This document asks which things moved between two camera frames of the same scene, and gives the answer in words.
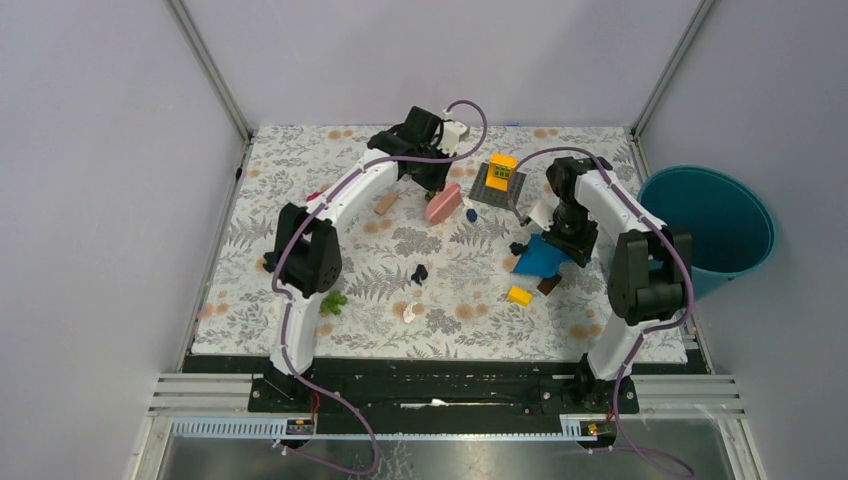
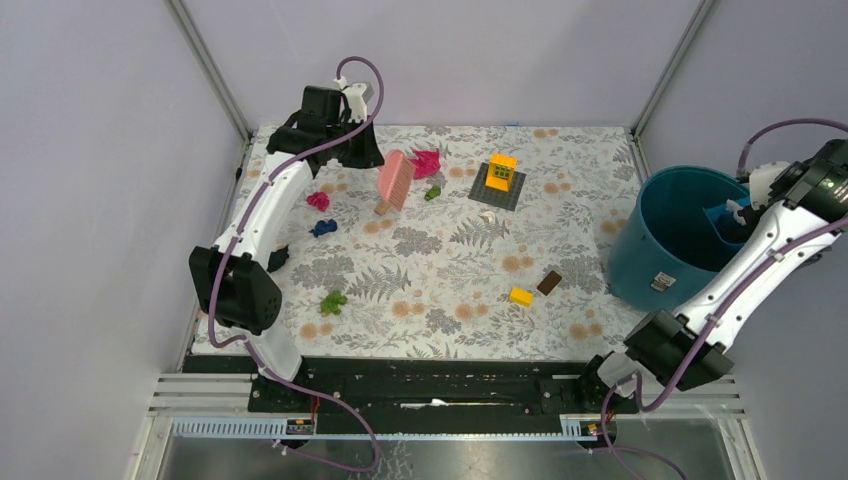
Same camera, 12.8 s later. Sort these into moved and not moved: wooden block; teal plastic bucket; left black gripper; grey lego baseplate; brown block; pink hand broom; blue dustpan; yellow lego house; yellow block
Moved: left black gripper; blue dustpan; pink hand broom
Not moved: wooden block; yellow block; grey lego baseplate; brown block; teal plastic bucket; yellow lego house
